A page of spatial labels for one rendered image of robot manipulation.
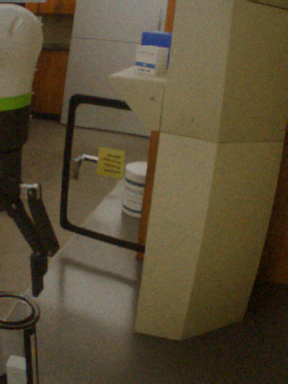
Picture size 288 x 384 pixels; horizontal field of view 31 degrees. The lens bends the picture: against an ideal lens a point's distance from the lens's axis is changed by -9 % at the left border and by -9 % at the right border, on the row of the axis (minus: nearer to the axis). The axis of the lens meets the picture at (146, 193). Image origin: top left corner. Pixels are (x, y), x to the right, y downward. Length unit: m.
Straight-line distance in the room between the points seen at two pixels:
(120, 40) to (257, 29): 5.12
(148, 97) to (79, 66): 5.29
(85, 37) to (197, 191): 5.28
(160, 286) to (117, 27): 5.13
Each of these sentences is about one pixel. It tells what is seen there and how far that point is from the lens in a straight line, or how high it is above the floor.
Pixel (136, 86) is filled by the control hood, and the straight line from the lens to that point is 1.03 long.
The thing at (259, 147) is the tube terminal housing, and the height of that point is 1.40.
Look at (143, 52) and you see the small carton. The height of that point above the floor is 1.56.
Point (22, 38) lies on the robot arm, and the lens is 0.64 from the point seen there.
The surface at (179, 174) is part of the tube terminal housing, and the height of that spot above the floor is 1.34.
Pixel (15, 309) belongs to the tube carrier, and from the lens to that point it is 0.94.
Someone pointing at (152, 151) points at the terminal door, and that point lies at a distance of 1.38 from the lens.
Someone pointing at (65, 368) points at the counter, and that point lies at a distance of 1.11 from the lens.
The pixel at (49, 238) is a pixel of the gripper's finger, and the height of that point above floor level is 1.35.
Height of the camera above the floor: 1.67
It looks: 21 degrees down
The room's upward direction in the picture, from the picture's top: 7 degrees clockwise
